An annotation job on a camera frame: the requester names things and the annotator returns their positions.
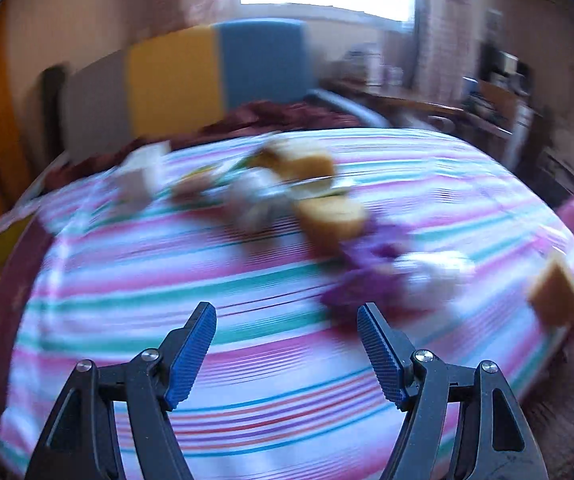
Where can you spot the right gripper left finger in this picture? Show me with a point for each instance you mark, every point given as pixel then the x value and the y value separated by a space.
pixel 80 441

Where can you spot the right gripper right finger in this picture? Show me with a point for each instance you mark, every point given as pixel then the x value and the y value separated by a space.
pixel 493 439

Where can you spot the yellow sponge block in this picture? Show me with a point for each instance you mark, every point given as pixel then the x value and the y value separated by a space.
pixel 329 221
pixel 551 295

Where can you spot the purple snack packet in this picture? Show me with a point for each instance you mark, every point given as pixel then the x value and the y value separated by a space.
pixel 369 275

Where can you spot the white tall carton box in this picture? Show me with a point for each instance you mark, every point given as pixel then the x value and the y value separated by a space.
pixel 141 177

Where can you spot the white knitted sock roll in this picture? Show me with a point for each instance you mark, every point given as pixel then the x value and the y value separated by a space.
pixel 255 199

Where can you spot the yellow cartoon sock roll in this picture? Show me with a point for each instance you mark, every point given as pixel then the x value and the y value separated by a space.
pixel 292 160

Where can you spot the striped bed sheet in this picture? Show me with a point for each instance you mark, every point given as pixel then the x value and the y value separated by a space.
pixel 286 390

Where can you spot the wooden desk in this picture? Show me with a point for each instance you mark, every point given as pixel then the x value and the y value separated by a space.
pixel 404 109

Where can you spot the grey yellow blue headboard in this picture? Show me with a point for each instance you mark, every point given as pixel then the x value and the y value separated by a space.
pixel 183 81

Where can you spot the maroon blanket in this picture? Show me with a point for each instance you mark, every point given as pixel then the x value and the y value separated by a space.
pixel 251 119

